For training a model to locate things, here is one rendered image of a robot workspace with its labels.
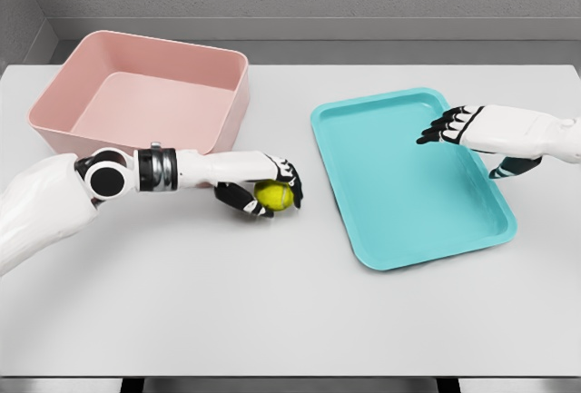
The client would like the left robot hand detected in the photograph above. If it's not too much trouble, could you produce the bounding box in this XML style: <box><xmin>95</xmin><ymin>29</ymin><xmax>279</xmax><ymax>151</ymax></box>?
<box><xmin>213</xmin><ymin>151</ymin><xmax>303</xmax><ymax>220</ymax></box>

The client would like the blue tray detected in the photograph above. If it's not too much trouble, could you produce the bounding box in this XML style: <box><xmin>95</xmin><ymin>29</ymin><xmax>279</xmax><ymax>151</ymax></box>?
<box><xmin>310</xmin><ymin>87</ymin><xmax>518</xmax><ymax>273</ymax></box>

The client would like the yellow tennis ball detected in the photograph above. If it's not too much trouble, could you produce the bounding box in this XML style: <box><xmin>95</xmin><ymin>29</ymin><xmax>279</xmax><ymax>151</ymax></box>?
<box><xmin>253</xmin><ymin>179</ymin><xmax>294</xmax><ymax>211</ymax></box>

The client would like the pink basket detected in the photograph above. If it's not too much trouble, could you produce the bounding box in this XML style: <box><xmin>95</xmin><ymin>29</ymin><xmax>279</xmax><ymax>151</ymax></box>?
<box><xmin>26</xmin><ymin>30</ymin><xmax>251</xmax><ymax>157</ymax></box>

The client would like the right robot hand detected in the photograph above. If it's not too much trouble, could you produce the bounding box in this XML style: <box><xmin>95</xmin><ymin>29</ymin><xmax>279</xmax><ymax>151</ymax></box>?
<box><xmin>417</xmin><ymin>104</ymin><xmax>563</xmax><ymax>181</ymax></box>

